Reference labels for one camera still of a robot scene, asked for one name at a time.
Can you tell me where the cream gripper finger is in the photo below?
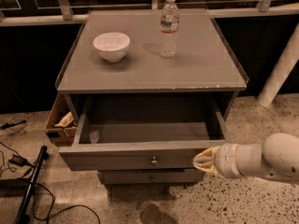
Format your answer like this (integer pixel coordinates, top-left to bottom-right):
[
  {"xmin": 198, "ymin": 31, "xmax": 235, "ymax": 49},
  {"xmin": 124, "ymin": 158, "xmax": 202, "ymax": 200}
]
[
  {"xmin": 194, "ymin": 166, "xmax": 215, "ymax": 175},
  {"xmin": 192, "ymin": 150, "xmax": 213, "ymax": 166}
]

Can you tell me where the grey top drawer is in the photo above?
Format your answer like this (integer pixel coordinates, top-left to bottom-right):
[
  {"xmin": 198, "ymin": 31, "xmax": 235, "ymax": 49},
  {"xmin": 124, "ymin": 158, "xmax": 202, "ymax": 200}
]
[{"xmin": 59, "ymin": 98, "xmax": 227, "ymax": 171}]

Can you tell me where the grey drawer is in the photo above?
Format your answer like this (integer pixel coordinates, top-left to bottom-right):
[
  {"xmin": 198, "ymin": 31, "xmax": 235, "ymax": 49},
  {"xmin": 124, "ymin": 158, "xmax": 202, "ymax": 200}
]
[
  {"xmin": 97, "ymin": 168, "xmax": 204, "ymax": 185},
  {"xmin": 59, "ymin": 98, "xmax": 227, "ymax": 171}
]

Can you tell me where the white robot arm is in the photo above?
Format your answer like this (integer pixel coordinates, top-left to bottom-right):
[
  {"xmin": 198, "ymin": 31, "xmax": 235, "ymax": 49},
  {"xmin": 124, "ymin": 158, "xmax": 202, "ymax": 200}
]
[{"xmin": 192, "ymin": 133, "xmax": 299, "ymax": 184}]

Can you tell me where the grey lower drawer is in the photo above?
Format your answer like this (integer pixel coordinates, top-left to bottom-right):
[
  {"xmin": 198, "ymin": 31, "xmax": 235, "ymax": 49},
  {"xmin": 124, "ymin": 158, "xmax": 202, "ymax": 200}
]
[{"xmin": 97, "ymin": 168, "xmax": 204, "ymax": 185}]

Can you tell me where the grey drawer cabinet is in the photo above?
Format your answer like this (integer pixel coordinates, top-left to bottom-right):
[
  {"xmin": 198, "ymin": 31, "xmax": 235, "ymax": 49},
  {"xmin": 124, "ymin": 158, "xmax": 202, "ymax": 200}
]
[{"xmin": 55, "ymin": 8, "xmax": 249, "ymax": 186}]

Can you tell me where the white support pole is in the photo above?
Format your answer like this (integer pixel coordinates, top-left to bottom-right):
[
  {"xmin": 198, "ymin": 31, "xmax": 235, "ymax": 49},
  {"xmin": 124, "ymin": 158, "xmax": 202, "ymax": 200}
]
[{"xmin": 257, "ymin": 24, "xmax": 299, "ymax": 107}]

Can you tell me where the clear plastic water bottle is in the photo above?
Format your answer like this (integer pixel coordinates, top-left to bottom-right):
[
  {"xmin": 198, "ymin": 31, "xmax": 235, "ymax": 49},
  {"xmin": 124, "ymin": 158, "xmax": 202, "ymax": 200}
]
[{"xmin": 160, "ymin": 0, "xmax": 179, "ymax": 58}]

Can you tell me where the white packet in box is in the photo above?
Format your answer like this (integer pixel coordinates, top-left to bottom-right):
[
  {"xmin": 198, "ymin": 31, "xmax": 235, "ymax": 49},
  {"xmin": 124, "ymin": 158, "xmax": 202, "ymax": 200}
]
[{"xmin": 55, "ymin": 111, "xmax": 75, "ymax": 128}]

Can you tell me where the brown cardboard box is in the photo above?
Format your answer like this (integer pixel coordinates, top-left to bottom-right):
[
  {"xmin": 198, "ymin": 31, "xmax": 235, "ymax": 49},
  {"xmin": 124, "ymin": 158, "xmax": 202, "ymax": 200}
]
[{"xmin": 45, "ymin": 94, "xmax": 77, "ymax": 147}]

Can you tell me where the white ceramic bowl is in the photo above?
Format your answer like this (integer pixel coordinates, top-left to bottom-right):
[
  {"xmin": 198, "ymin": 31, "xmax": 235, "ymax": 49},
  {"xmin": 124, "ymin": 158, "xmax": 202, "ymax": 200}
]
[{"xmin": 93, "ymin": 32, "xmax": 131, "ymax": 63}]

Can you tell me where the black pole on floor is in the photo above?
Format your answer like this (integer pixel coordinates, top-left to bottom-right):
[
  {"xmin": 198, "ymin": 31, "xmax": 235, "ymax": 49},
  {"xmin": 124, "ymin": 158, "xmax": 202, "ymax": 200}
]
[{"xmin": 14, "ymin": 146, "xmax": 49, "ymax": 224}]

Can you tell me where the small black tool on floor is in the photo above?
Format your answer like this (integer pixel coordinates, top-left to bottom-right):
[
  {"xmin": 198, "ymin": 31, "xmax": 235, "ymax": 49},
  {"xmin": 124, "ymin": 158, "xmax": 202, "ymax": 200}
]
[{"xmin": 0, "ymin": 119, "xmax": 26, "ymax": 131}]

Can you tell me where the metal window railing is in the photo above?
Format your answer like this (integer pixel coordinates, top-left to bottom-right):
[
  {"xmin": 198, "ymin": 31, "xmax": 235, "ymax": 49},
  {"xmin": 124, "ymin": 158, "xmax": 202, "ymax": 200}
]
[{"xmin": 0, "ymin": 0, "xmax": 299, "ymax": 26}]

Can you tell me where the black power adapter with cable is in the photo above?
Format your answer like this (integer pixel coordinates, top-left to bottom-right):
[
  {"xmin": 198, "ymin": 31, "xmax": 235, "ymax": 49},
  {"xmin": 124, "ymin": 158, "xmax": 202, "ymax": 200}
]
[{"xmin": 1, "ymin": 143, "xmax": 101, "ymax": 224}]

